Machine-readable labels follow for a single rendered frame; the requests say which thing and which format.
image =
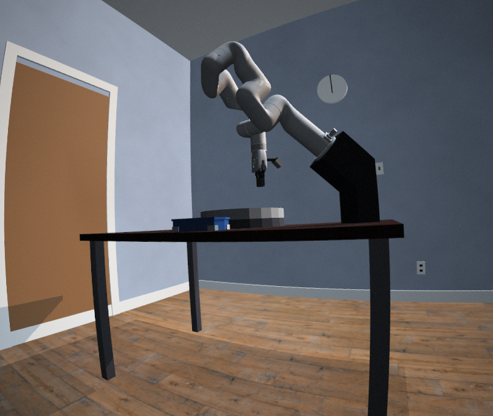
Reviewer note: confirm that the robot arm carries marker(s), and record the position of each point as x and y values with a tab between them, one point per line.
262	117

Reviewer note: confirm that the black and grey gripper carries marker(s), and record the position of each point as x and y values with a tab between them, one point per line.
259	162

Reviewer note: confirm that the blue tray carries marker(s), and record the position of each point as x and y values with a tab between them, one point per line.
200	224

